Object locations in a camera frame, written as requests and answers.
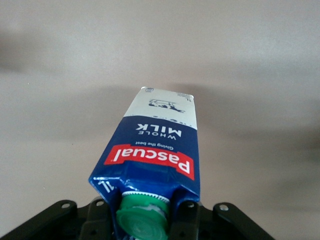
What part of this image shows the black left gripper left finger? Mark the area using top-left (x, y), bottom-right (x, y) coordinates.
top-left (77, 196), bottom-right (116, 240)

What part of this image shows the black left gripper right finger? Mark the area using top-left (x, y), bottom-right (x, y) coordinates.
top-left (168, 200), bottom-right (219, 240)

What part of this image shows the blue white Pascal milk carton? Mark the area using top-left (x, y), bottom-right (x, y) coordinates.
top-left (88, 86), bottom-right (201, 240)

